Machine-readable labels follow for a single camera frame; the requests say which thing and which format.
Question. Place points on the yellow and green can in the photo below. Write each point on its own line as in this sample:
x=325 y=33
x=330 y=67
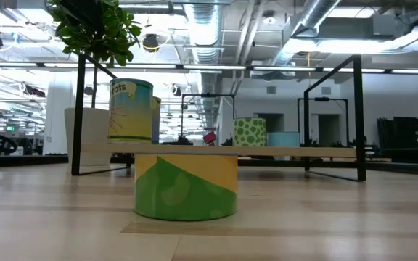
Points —
x=185 y=192

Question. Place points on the red background object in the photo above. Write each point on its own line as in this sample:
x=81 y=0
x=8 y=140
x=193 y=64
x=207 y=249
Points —
x=210 y=137

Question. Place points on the green dotted short can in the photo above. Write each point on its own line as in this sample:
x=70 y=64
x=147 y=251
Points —
x=249 y=132

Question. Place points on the tall yellow and blue can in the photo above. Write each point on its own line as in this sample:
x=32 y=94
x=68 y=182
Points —
x=156 y=119

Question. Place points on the linear ceiling light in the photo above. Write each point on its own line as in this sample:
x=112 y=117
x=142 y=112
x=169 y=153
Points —
x=214 y=67
x=283 y=69
x=416 y=71
x=6 y=64

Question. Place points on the light blue short can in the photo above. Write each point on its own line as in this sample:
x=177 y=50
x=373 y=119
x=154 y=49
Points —
x=283 y=139

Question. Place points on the carrots can blue yellow label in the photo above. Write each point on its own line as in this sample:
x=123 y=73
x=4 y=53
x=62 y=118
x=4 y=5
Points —
x=129 y=112

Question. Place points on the white cylindrical plant pot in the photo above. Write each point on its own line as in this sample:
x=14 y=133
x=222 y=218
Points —
x=93 y=134

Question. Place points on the white building column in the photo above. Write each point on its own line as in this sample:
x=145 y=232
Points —
x=58 y=116

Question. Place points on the green leafy plant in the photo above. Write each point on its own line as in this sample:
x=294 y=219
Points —
x=93 y=29

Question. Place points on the black background equipment rack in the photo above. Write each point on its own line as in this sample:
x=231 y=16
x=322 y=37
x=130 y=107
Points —
x=405 y=132

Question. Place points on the black frame wooden board shelf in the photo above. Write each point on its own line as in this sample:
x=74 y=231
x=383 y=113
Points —
x=267 y=151

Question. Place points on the silver round ventilation duct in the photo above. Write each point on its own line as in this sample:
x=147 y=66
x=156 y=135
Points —
x=314 y=18
x=203 y=32

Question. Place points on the black background rig frame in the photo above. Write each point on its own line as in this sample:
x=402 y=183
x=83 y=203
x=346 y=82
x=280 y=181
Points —
x=321 y=99

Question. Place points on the black aluminium table frame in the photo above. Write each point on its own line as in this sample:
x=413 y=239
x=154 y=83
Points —
x=31 y=161

